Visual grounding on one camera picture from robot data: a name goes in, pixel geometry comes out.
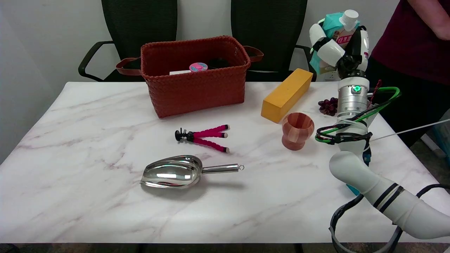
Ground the dark purple grape bunch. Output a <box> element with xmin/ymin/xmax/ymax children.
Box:
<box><xmin>318</xmin><ymin>97</ymin><xmax>339</xmax><ymax>117</ymax></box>

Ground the person in maroon shirt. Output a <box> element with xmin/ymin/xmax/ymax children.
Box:
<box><xmin>365</xmin><ymin>0</ymin><xmax>450</xmax><ymax>148</ymax></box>

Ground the shiny metal scoop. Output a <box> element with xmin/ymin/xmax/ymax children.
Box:
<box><xmin>140</xmin><ymin>155</ymin><xmax>245</xmax><ymax>189</ymax></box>

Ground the green cable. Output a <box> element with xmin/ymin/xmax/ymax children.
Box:
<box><xmin>315</xmin><ymin>86</ymin><xmax>401</xmax><ymax>144</ymax></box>

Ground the black round object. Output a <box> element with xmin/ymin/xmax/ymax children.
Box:
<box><xmin>207</xmin><ymin>58</ymin><xmax>231</xmax><ymax>70</ymax></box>

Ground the brown woven storage basket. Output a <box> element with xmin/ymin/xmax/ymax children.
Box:
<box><xmin>116</xmin><ymin>35</ymin><xmax>264</xmax><ymax>119</ymax></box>

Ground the red braided cable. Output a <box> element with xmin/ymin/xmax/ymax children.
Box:
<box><xmin>367</xmin><ymin>79</ymin><xmax>382</xmax><ymax>108</ymax></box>

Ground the brown wooden cup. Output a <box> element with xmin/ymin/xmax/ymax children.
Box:
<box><xmin>282</xmin><ymin>112</ymin><xmax>315</xmax><ymax>151</ymax></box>

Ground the yellow rectangular block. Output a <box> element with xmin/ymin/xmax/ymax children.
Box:
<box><xmin>261</xmin><ymin>68</ymin><xmax>314</xmax><ymax>124</ymax></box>

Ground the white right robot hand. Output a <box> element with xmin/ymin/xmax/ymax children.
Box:
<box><xmin>309</xmin><ymin>21</ymin><xmax>370</xmax><ymax>80</ymax></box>

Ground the pink flexible mini tripod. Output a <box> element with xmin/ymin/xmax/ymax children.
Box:
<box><xmin>175</xmin><ymin>124</ymin><xmax>230</xmax><ymax>154</ymax></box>

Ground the teal small box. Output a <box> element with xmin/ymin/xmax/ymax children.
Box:
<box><xmin>346</xmin><ymin>149</ymin><xmax>372</xmax><ymax>196</ymax></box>

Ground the black mesh office chair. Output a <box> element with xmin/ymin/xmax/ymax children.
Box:
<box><xmin>231</xmin><ymin>0</ymin><xmax>317</xmax><ymax>82</ymax></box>
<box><xmin>78</xmin><ymin>0</ymin><xmax>178</xmax><ymax>82</ymax></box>

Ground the black cable loop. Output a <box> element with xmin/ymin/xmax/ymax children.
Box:
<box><xmin>315</xmin><ymin>124</ymin><xmax>373</xmax><ymax>145</ymax></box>

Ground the black cable at arm base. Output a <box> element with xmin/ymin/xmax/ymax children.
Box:
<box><xmin>328</xmin><ymin>183</ymin><xmax>450</xmax><ymax>253</ymax></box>

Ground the thin white rod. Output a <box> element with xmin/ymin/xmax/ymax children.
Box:
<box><xmin>369</xmin><ymin>119</ymin><xmax>450</xmax><ymax>142</ymax></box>

